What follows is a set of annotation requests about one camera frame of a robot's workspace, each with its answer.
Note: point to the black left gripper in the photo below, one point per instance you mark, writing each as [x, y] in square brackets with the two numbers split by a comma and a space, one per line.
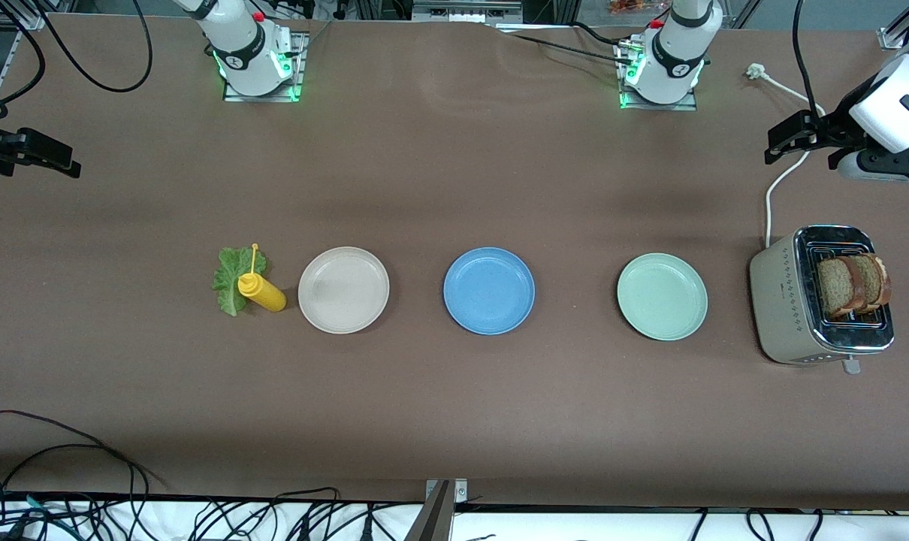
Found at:
[835, 131]

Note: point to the brown bread slice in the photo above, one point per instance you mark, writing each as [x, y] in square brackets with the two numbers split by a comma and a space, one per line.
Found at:
[836, 287]
[877, 279]

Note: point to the green lettuce leaf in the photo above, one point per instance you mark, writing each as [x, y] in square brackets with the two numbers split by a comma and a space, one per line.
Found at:
[229, 285]

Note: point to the yellow mustard squeeze bottle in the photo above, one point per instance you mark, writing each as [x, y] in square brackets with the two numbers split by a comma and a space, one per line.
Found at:
[267, 295]

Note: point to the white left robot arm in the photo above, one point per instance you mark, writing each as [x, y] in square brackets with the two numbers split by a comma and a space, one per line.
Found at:
[676, 60]

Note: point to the light green round plate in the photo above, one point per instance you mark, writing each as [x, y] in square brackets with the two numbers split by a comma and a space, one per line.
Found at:
[662, 296]

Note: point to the beige round plate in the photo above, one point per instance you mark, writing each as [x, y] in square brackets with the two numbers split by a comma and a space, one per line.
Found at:
[343, 290]

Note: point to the blue round plate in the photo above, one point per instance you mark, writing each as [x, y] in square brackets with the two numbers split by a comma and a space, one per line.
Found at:
[489, 291]

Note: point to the beige chrome toaster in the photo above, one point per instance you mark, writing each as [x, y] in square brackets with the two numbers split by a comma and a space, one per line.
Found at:
[781, 300]

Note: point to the orange packet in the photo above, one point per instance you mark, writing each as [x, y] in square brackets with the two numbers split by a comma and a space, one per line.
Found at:
[631, 6]

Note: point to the grey power strip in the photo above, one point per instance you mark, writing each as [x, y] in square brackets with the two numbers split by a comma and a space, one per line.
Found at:
[466, 11]

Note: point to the aluminium frame rail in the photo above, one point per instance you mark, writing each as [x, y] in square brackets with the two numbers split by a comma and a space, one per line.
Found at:
[19, 19]

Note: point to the aluminium frame corner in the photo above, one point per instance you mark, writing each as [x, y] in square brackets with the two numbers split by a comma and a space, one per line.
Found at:
[894, 37]

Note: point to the aluminium bracket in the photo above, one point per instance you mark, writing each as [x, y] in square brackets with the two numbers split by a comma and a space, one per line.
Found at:
[439, 511]

